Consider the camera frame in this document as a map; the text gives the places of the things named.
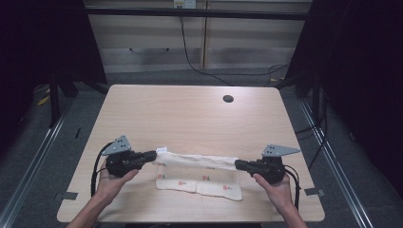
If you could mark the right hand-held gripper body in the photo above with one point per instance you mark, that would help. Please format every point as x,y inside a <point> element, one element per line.
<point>278,150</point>

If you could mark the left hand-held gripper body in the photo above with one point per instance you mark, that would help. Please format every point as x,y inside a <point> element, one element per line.
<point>118,147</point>

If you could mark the cream cloth with flower print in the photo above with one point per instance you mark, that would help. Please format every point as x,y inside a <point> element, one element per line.
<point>202,183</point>

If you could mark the person's left hand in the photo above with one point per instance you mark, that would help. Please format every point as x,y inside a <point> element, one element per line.
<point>111,186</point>

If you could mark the person's right hand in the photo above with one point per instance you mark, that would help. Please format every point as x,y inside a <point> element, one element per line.
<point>280,193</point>

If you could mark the grey tape piece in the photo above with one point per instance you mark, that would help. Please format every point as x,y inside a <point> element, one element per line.
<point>69,195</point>
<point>314,191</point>

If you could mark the black metal stand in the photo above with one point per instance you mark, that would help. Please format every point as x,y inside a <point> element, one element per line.
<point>316,98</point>
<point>54,101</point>

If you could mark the yellow floor tape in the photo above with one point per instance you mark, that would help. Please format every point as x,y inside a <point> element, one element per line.
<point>43,100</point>

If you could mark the dark curtain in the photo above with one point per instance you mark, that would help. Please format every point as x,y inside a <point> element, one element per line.
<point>361,79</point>
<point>38,41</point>

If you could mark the white cabinet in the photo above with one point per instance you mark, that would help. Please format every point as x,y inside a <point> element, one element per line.
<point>152,38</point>

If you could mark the black horizontal metal bar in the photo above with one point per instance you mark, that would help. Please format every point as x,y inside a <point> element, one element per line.
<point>196,13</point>

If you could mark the metal floor rail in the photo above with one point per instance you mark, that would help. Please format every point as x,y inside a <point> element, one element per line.
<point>34,158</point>
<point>335,164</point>

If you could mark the white wall socket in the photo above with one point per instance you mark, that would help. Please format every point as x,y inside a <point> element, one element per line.
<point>185,3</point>

